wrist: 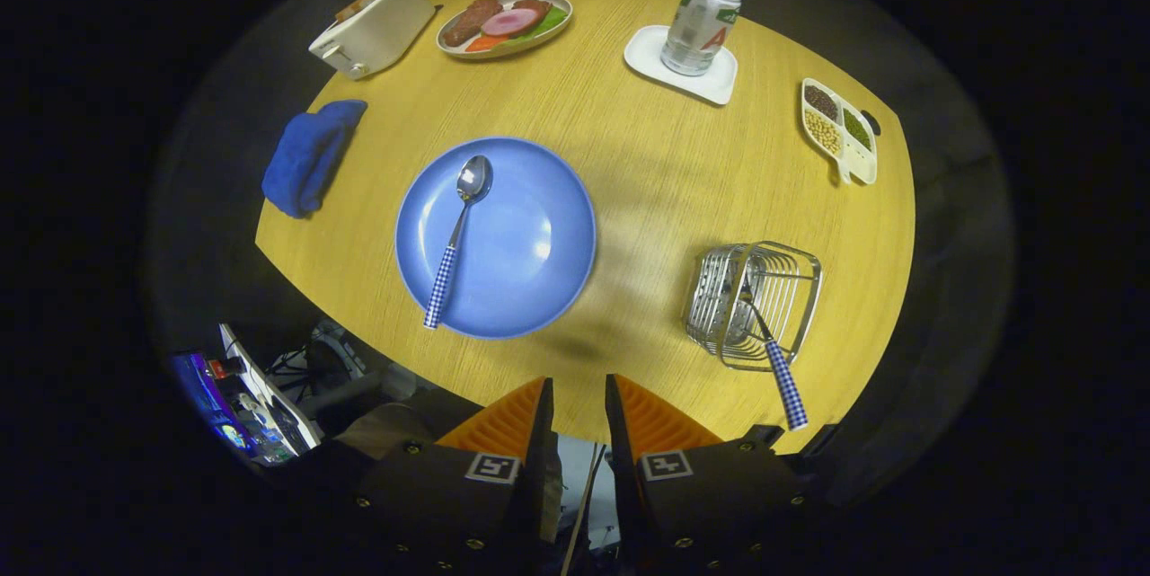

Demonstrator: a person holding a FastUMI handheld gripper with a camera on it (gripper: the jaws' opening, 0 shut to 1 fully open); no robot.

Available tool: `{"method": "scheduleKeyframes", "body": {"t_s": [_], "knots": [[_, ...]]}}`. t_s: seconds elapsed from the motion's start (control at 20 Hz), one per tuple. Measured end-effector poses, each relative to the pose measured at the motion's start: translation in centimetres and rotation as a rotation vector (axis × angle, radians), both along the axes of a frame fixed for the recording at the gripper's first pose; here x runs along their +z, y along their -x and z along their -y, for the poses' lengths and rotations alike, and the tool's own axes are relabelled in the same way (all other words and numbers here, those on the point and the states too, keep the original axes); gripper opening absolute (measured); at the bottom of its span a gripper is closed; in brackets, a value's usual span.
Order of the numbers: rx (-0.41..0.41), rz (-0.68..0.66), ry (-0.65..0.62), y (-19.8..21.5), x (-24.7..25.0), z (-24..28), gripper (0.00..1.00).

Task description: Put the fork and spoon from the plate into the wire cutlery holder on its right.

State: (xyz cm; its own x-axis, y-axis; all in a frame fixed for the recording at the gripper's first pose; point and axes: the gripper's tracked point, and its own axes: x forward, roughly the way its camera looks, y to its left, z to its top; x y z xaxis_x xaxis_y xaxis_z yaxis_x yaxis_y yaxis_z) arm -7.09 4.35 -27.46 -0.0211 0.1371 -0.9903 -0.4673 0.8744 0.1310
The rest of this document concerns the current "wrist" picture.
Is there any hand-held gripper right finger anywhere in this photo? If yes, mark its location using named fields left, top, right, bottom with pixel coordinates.
left=605, top=373, right=809, bottom=576

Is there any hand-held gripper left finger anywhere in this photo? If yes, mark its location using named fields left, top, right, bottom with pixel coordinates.
left=355, top=377, right=562, bottom=576

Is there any checked handle metal fork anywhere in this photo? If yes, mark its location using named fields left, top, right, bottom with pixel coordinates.
left=737, top=261, right=809, bottom=431

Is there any checked handle metal spoon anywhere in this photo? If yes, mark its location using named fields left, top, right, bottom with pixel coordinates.
left=423, top=154, right=494, bottom=331

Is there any person's leg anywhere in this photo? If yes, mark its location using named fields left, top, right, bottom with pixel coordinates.
left=337, top=403, right=459, bottom=460

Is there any blue round plate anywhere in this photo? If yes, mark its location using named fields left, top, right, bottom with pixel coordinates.
left=394, top=137, right=597, bottom=341

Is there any white side table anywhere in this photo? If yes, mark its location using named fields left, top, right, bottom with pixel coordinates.
left=218, top=323, right=323, bottom=453

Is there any blue folded cloth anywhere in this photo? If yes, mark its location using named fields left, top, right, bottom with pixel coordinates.
left=261, top=100, right=368, bottom=219

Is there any white divided bean dish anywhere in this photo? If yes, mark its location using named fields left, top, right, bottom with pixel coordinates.
left=801, top=77, right=879, bottom=186

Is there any white coaster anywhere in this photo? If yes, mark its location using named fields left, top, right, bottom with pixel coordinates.
left=624, top=24, right=739, bottom=106

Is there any white oval food plate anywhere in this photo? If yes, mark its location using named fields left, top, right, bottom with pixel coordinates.
left=436, top=0, right=574, bottom=61

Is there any green lettuce leaf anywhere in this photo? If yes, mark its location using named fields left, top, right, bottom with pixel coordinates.
left=521, top=5, right=569, bottom=42

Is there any pink ham slice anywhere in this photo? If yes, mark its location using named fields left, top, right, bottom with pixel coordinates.
left=481, top=8, right=540, bottom=38

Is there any white green drink bottle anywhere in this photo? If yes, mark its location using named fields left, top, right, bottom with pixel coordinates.
left=660, top=0, right=745, bottom=77

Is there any brown meat slice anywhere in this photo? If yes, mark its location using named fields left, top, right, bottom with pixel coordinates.
left=442, top=0, right=504, bottom=47

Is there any white toaster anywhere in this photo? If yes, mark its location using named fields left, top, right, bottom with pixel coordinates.
left=308, top=0, right=437, bottom=81

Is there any metal wire cutlery basket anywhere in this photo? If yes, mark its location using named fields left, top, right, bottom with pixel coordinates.
left=683, top=241, right=823, bottom=373

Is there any black cable bundle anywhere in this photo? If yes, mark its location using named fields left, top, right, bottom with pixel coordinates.
left=270, top=324, right=396, bottom=415

